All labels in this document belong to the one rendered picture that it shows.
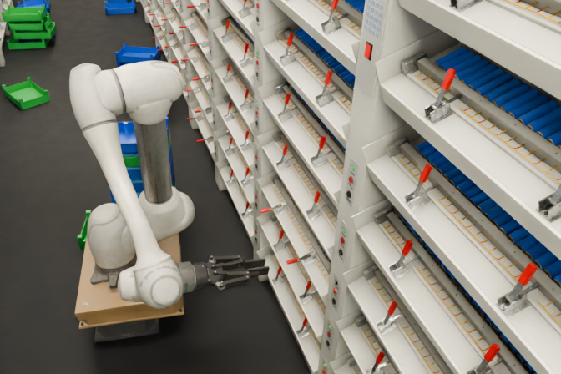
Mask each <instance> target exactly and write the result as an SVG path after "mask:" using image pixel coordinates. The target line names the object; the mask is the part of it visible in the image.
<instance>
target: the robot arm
mask: <svg viewBox="0 0 561 374"><path fill-rule="evenodd" d="M183 89H184V83H183V79H182V77H181V74H180V72H179V70H178V68H177V67H176V66H175V65H173V64H171V63H168V62H164V61H144V62H139V63H131V64H127V65H124V66H121V67H118V68H114V69H110V70H104V71H101V69H100V67H99V66H98V65H95V64H90V63H83V64H80V65H79V66H77V67H75V68H73V69H72V70H71V72H70V79H69V93H70V101H71V104H72V108H73V112H74V115H75V118H76V120H77V121H78V124H79V127H80V128H81V130H82V132H83V135H84V137H85V138H86V140H87V141H88V143H89V145H90V147H91V149H92V151H93V152H94V154H95V156H96V158H97V160H98V162H99V164H100V166H101V169H102V171H103V172H104V176H105V178H106V180H107V182H108V184H109V188H110V189H111V192H112V194H113V196H114V198H115V201H116V203H117V204H115V203H108V204H104V205H100V206H99V207H97V208H96V209H94V210H93V211H92V213H91V214H90V216H89V218H88V224H87V237H88V245H89V248H90V250H91V253H92V256H93V258H94V261H95V265H94V269H93V274H92V276H91V278H90V282H91V284H92V285H96V284H98V283H102V282H109V287H110V289H116V288H117V287H118V289H119V294H120V297H121V299H122V300H125V301H133V302H143V303H145V304H146V305H147V306H150V307H152V308H154V309H165V308H168V307H170V306H173V305H174V304H176V303H177V302H178V301H179V299H180V297H181V296H182V294H183V293H187V292H192V291H193V290H194V289H199V288H205V287H206V286H217V287H218V288H219V292H222V291H224V290H225V289H229V288H232V287H237V286H242V285H247V284H248V282H249V279H250V278H254V277H258V276H259V275H268V273H269V269H270V267H269V266H265V261H266V259H265V258H264V259H258V260H253V259H250V260H245V258H244V257H242V259H241V258H240V255H231V256H213V255H211V256H210V259H209V262H207V263H204V262H200V263H193V264H191V263H190V262H189V261H187V262H180V263H174V261H173V259H172V257H171V255H169V254H166V253H164V252H163V251H162V250H161V249H160V247H159V244H158V242H157V241H160V240H164V239H166V238H169V237H170V236H173V235H176V234H178V233H179V232H181V231H182V230H184V229H186V228H187V227H188V226H189V225H190V224H191V223H192V222H193V219H194V217H195V208H194V205H193V202H192V200H191V199H190V197H189V196H188V195H186V194H184V193H182V192H179V191H178V190H177V189H176V188H175V187H174V186H172V183H171V174H170V166H169V146H168V136H167V128H166V119H165V118H166V116H167V115H168V113H169V109H170V107H171V105H172V102H174V101H175V100H177V99H178V98H179V97H180V95H181V94H182V93H183ZM124 113H128V115H129V117H130V118H131V119H132V120H133V121H134V132H135V138H136V143H137V149H138V154H139V164H140V170H141V175H142V181H143V187H144V190H143V191H142V192H141V194H140V196H139V198H138V196H137V194H136V192H135V189H134V187H133V184H132V182H131V180H130V177H129V174H128V172H127V169H126V167H125V164H124V158H123V155H122V150H121V145H120V140H119V128H118V123H117V119H116V116H118V115H120V114H124ZM243 266H244V267H243ZM263 266H264V267H263ZM241 267H243V268H244V269H248V271H234V272H227V271H228V270H234V269H238V268H241ZM257 267H258V268H257Z"/></svg>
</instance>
